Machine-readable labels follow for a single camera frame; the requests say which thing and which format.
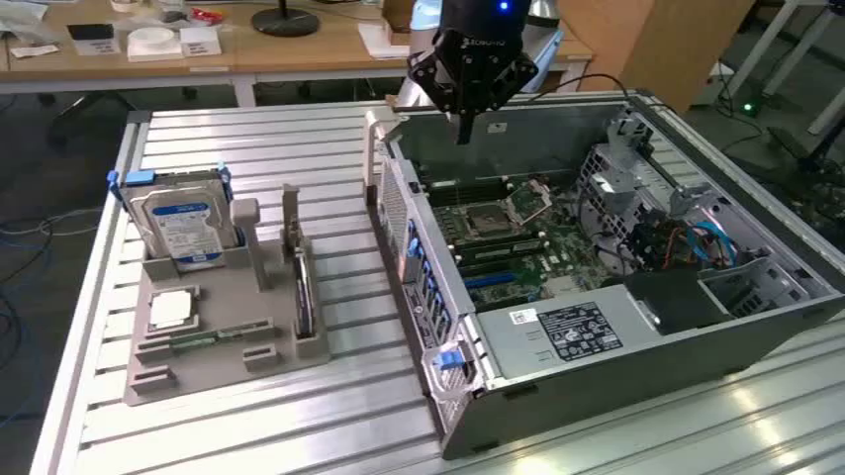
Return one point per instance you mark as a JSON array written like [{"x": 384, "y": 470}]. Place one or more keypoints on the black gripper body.
[{"x": 482, "y": 29}]

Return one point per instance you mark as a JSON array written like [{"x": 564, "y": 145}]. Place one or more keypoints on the graphics card with black fan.
[{"x": 304, "y": 297}]

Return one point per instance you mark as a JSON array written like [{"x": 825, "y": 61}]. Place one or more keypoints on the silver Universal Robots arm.
[{"x": 412, "y": 96}]

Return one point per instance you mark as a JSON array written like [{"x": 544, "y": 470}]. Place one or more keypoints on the white paper stack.
[{"x": 383, "y": 42}]

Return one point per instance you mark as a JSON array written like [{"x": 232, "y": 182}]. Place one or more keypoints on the wooden desk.
[{"x": 296, "y": 52}]

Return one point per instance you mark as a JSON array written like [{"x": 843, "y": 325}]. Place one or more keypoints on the black round lamp base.
[{"x": 284, "y": 22}]

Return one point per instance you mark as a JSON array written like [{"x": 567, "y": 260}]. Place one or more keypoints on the metal disk bay cage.
[{"x": 614, "y": 193}]

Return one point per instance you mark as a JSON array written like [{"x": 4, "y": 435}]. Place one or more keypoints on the CPU socket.
[{"x": 488, "y": 220}]

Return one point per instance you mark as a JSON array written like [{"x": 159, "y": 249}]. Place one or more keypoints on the wooden cabinet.
[{"x": 699, "y": 49}]

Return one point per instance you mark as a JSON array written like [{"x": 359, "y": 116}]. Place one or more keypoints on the green RAM stick with label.
[{"x": 508, "y": 250}]

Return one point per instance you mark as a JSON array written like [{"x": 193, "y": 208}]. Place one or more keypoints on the plain white box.
[{"x": 200, "y": 42}]

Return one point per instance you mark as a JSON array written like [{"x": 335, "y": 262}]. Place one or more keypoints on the device with green light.
[{"x": 747, "y": 107}]

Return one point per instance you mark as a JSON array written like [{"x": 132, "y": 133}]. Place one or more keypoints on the red packet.
[{"x": 204, "y": 16}]

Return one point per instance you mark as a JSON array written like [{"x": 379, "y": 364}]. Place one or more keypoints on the blue expansion slot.
[{"x": 490, "y": 282}]

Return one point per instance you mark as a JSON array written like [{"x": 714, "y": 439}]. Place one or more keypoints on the white tape roll on box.
[{"x": 155, "y": 42}]

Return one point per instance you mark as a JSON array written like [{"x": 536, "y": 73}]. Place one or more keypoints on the hard disk in blue caddy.
[{"x": 184, "y": 227}]

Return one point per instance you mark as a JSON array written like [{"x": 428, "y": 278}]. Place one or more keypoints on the white box with black top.
[{"x": 93, "y": 39}]

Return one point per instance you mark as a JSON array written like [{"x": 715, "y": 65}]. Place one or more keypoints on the grey power supply unit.
[{"x": 520, "y": 346}]

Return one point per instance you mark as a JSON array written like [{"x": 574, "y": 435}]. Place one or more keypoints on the blue case latch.
[{"x": 448, "y": 358}]

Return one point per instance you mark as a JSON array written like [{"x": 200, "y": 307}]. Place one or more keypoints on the silver CPU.
[{"x": 169, "y": 309}]

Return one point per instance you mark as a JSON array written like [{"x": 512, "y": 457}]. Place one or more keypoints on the white paper tag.
[{"x": 33, "y": 50}]

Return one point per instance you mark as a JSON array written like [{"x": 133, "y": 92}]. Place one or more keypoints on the green RAM stick bare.
[{"x": 204, "y": 340}]

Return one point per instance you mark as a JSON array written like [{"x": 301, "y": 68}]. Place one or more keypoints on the open grey PC case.
[{"x": 627, "y": 396}]

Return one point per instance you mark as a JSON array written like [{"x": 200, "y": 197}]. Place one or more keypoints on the grey plastic parts rack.
[{"x": 217, "y": 376}]

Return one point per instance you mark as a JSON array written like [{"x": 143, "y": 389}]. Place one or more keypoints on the white table frame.
[{"x": 753, "y": 59}]

